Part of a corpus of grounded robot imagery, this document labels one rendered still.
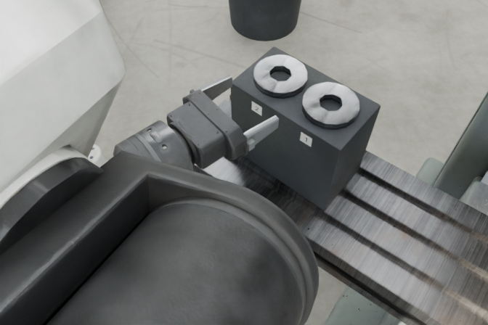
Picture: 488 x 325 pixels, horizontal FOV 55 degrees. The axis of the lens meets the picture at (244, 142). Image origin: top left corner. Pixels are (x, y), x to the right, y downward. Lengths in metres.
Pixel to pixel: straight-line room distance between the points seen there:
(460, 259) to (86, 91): 0.78
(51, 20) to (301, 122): 0.58
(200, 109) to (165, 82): 1.79
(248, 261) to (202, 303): 0.03
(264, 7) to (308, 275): 2.29
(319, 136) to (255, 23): 1.87
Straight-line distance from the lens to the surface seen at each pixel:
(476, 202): 1.04
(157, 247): 0.19
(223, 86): 0.72
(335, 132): 0.73
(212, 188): 0.21
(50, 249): 0.19
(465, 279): 0.88
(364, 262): 0.84
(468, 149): 1.23
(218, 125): 0.63
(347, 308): 1.63
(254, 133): 0.64
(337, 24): 2.79
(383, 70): 2.57
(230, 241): 0.19
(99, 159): 0.58
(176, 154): 0.60
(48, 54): 0.19
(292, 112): 0.75
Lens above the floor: 1.72
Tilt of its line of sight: 53 degrees down
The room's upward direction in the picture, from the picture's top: straight up
